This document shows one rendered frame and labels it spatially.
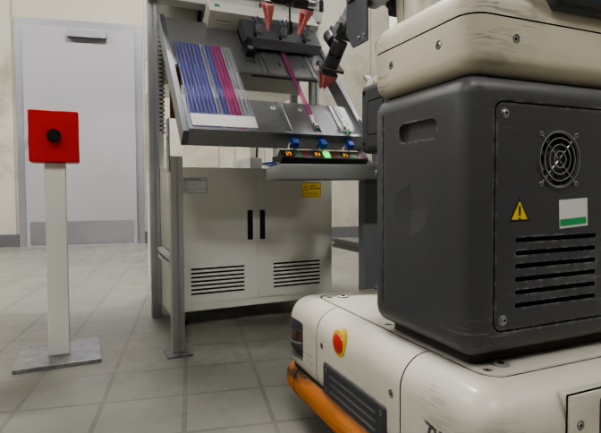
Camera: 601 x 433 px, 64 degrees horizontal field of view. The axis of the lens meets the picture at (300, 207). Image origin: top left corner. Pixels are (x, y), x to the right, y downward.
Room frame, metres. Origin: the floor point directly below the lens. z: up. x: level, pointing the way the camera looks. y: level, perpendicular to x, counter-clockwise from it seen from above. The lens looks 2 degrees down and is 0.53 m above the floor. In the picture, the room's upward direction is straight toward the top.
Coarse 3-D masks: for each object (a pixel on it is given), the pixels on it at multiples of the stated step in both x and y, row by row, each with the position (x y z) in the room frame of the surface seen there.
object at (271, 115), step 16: (256, 112) 1.72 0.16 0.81; (272, 112) 1.75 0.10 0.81; (288, 112) 1.78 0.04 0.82; (304, 112) 1.82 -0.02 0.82; (320, 112) 1.85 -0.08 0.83; (272, 128) 1.69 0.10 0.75; (288, 128) 1.72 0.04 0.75; (304, 128) 1.75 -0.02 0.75; (320, 128) 1.78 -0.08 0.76; (336, 128) 1.81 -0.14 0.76; (352, 128) 1.84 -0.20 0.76
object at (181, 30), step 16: (176, 32) 1.92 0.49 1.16; (192, 32) 1.96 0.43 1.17; (208, 32) 2.00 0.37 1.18; (224, 32) 2.04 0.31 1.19; (240, 48) 1.99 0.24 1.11; (256, 48) 2.03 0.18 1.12; (176, 64) 1.78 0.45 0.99; (240, 64) 1.90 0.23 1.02; (256, 64) 1.94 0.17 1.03; (272, 64) 1.98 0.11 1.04; (304, 64) 2.06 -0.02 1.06; (288, 80) 2.03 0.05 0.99; (304, 80) 2.06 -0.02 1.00
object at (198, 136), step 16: (192, 128) 1.53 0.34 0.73; (208, 128) 1.55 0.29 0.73; (224, 128) 1.57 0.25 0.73; (192, 144) 1.57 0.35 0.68; (208, 144) 1.59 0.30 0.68; (224, 144) 1.61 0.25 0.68; (240, 144) 1.63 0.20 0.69; (256, 144) 1.66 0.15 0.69; (272, 144) 1.68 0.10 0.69; (288, 144) 1.70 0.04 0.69; (304, 144) 1.73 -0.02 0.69; (336, 144) 1.77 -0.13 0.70
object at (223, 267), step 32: (160, 192) 1.98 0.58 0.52; (192, 192) 1.85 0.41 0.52; (224, 192) 1.90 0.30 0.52; (256, 192) 1.96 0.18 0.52; (288, 192) 2.01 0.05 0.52; (320, 192) 2.07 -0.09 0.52; (192, 224) 1.85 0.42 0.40; (224, 224) 1.90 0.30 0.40; (256, 224) 1.96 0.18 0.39; (288, 224) 2.01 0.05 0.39; (320, 224) 2.07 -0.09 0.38; (192, 256) 1.85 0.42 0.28; (224, 256) 1.90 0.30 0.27; (256, 256) 1.96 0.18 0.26; (288, 256) 2.01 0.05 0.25; (320, 256) 2.07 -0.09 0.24; (192, 288) 1.85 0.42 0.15; (224, 288) 1.90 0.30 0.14; (256, 288) 1.95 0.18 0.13; (288, 288) 2.01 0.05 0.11; (320, 288) 2.07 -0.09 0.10
